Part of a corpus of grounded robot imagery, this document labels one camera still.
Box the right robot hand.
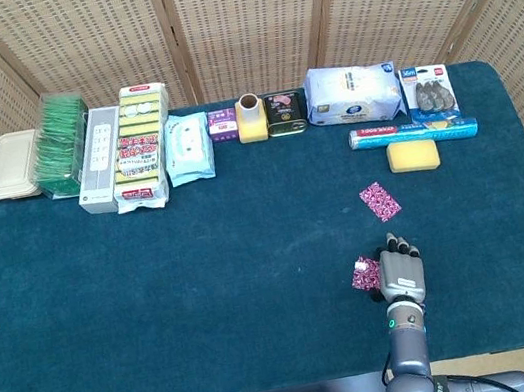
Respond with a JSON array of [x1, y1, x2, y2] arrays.
[[358, 228, 431, 314]]

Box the pink white patterned rectangular block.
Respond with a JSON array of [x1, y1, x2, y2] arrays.
[[346, 251, 387, 294], [357, 177, 405, 227]]

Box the yellow rectangular sponge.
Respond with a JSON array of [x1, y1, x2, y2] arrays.
[[384, 134, 443, 178]]

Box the beige lunch box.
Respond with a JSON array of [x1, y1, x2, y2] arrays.
[[0, 127, 47, 204]]

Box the correction tape blister pack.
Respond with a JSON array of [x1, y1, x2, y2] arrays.
[[396, 60, 464, 128]]

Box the white blue tissue pack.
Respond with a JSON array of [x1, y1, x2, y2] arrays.
[[298, 53, 408, 136]]

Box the clear box green tea bags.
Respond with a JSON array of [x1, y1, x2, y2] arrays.
[[19, 86, 105, 204]]

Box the teal felt table cover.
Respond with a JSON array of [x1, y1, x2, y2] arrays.
[[0, 46, 524, 392]]

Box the gold luncheon meat can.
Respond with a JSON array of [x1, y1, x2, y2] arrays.
[[261, 88, 310, 140]]

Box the yellow notched sponge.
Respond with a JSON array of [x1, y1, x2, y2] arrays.
[[234, 112, 271, 146]]

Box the white power strip box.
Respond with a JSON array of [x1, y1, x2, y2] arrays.
[[62, 103, 138, 221]]

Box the small purple box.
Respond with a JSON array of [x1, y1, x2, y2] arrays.
[[204, 105, 244, 146]]

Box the yellow sponge multipack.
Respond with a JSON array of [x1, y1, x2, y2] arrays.
[[95, 79, 189, 217]]

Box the light blue wet wipes pack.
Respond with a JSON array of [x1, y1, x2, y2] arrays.
[[157, 108, 221, 190]]

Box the wicker folding screen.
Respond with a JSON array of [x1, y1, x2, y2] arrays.
[[0, 0, 524, 392]]

